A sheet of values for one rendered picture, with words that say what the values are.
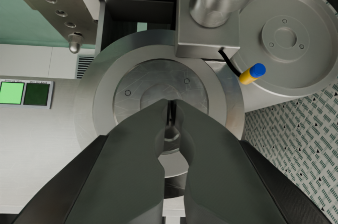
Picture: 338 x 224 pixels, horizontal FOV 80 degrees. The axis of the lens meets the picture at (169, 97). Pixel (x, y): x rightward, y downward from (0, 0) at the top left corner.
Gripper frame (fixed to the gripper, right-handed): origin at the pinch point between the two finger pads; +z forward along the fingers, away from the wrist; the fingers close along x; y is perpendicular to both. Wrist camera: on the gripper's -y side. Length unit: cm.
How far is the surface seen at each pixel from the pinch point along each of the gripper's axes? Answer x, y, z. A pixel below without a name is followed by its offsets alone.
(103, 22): -6.4, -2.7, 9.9
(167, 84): -0.1, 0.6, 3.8
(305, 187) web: 16.9, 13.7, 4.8
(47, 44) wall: -167, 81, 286
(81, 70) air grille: -114, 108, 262
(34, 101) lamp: -30.7, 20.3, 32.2
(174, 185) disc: 0.8, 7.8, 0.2
